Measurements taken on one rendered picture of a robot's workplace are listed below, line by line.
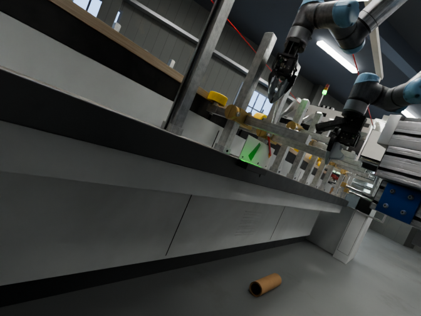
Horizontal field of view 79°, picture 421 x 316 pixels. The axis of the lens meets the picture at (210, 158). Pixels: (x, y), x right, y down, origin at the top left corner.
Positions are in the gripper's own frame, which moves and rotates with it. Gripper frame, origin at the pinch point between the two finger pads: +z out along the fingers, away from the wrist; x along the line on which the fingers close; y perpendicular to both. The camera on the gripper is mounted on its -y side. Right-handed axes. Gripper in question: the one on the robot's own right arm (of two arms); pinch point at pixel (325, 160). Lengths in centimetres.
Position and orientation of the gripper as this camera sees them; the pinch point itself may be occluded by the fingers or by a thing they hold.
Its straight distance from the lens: 108.0
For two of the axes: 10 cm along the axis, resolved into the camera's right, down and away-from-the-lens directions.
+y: 7.1, 3.3, -6.1
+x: 5.9, 1.9, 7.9
